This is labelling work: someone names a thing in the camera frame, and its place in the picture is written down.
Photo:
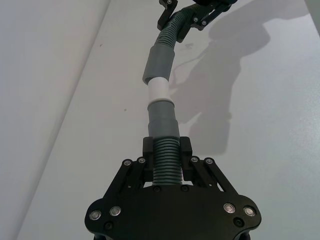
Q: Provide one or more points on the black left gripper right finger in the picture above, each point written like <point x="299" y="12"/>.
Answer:
<point x="185" y="157"/>

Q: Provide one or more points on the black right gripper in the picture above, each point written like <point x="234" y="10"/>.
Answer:
<point x="212" y="2"/>

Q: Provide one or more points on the white plastic tube connector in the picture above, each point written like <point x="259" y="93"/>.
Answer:
<point x="158" y="88"/>

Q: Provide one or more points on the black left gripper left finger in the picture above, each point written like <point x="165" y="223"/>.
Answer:
<point x="148" y="160"/>

